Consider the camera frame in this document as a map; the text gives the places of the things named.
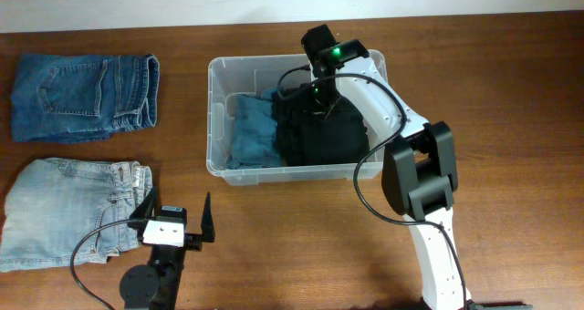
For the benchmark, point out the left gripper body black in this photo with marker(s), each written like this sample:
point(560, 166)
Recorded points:
point(192, 242)

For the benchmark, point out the black garment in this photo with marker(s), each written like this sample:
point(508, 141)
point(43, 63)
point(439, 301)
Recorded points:
point(310, 134)

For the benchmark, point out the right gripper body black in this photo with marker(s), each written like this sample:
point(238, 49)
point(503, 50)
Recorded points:
point(325, 102)

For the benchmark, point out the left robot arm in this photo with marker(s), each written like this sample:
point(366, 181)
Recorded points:
point(155, 285)

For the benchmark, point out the dark blue jeans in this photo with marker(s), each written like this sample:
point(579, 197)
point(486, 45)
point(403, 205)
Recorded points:
point(83, 98)

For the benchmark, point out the light blue jeans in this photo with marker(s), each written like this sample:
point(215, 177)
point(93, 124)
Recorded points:
point(61, 212)

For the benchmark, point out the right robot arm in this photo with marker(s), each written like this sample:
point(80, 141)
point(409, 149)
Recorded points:
point(419, 175)

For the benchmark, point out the teal blue shirt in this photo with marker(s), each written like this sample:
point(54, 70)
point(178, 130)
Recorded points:
point(254, 136)

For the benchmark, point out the clear plastic storage container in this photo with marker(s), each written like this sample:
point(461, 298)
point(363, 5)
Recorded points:
point(227, 78)

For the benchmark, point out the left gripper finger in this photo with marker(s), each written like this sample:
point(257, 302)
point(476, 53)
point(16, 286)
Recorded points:
point(207, 222)
point(143, 212)

